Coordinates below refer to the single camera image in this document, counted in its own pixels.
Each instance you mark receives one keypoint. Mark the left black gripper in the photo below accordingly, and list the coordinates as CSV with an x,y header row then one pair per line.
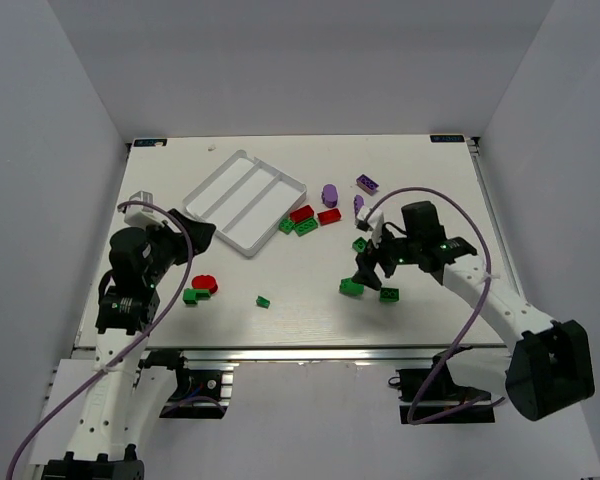
x,y
181,238

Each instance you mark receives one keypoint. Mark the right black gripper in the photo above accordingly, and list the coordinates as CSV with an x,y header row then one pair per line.
x,y
380,256

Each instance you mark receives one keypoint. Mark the green lego square brick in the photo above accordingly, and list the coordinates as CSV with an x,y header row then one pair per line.
x,y
348,287

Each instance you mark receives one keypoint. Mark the red rounded lego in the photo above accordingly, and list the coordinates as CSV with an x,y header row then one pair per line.
x,y
205,282

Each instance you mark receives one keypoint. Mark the green L-shaped lego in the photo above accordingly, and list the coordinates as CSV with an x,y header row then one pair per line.
x,y
192,296

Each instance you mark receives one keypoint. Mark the small green curved lego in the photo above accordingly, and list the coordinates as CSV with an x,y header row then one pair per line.
x,y
262,302

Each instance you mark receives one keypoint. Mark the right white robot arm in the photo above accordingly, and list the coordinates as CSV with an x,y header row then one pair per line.
x,y
548,365

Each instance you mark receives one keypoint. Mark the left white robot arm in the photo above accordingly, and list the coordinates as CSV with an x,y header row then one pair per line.
x,y
129,388

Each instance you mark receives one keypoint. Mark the green lego two-by-two brick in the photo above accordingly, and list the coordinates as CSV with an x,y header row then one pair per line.
x,y
389,295

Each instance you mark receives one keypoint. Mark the white divided tray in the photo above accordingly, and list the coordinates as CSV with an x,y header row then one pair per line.
x,y
246,198

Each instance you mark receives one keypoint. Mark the red lego brick right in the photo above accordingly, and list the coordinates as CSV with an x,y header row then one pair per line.
x,y
329,216

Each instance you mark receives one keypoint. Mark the red lego brick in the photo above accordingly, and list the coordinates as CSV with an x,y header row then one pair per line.
x,y
329,216
302,214

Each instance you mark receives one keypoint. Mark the purple arched lego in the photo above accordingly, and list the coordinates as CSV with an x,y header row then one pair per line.
x,y
358,206

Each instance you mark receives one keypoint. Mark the green long lego brick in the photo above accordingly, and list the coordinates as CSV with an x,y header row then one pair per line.
x,y
306,226

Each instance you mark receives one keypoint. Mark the green lego brick by tray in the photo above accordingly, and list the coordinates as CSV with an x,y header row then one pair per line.
x,y
286,225

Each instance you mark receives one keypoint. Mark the purple rounded lego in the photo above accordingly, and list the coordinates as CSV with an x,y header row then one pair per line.
x,y
329,196

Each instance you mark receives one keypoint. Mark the red lego brick upper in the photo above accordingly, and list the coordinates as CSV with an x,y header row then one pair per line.
x,y
302,214

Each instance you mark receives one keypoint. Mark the purple lego brick far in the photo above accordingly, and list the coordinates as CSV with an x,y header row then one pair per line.
x,y
367,184

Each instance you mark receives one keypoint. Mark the left blue label sticker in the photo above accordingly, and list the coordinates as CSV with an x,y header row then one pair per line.
x,y
149,142

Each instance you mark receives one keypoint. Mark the blue label sticker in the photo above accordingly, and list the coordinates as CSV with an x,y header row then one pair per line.
x,y
446,138
149,142

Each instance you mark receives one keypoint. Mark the right blue label sticker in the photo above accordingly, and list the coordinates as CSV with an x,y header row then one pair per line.
x,y
446,138

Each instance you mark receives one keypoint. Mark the aluminium table frame rail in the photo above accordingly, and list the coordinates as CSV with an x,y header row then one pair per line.
x,y
310,354

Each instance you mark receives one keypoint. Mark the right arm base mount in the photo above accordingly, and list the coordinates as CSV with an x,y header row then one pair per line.
x,y
441,396

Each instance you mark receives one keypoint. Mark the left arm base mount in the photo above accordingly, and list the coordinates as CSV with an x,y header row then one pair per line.
x,y
198,392

